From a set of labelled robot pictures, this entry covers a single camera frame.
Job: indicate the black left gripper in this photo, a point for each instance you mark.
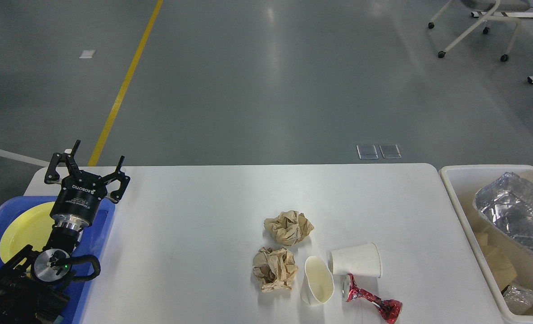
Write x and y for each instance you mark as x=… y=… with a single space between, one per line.
x=77 y=202

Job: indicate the aluminium foil tray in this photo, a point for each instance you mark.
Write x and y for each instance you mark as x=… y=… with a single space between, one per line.
x=507 y=204

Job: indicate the brown paper bag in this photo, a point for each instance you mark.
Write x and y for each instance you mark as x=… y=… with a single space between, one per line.
x=508 y=263

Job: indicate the yellow plastic plate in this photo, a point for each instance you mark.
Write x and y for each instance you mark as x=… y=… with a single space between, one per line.
x=32 y=227

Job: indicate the white paper cup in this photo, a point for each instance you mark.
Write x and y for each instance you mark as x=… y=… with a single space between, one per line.
x=357 y=260

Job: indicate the cream paper cup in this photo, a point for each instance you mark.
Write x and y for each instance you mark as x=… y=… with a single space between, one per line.
x=318 y=285

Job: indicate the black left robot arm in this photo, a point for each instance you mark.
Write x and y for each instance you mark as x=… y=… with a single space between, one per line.
x=32 y=283

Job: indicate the foil scrap in bin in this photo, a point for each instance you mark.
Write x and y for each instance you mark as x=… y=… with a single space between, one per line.
x=518 y=299

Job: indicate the white waste bin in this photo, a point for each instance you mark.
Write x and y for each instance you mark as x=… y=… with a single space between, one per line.
x=462 y=184

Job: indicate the white paper on floor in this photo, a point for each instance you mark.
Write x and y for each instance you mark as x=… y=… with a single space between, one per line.
x=87 y=54

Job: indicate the red foil wrapper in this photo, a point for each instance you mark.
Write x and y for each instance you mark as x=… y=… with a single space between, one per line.
x=389 y=309

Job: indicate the right floor socket plate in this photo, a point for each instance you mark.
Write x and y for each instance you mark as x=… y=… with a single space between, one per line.
x=390 y=151

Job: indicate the floor socket plate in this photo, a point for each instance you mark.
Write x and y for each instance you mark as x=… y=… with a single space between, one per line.
x=390 y=151
x=367 y=152

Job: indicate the left floor socket plate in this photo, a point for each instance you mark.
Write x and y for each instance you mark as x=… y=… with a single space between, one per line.
x=367 y=152

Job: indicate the crumpled brown paper lower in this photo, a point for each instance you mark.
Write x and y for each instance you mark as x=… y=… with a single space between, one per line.
x=274 y=269

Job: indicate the crumpled brown paper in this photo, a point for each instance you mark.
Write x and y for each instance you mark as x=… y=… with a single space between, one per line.
x=289 y=228
x=274 y=269

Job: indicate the crumpled brown paper upper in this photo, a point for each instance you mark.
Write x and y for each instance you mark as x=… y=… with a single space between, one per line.
x=289 y=228

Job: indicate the white rolling chair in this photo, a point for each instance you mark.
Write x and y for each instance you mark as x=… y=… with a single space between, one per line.
x=487 y=11

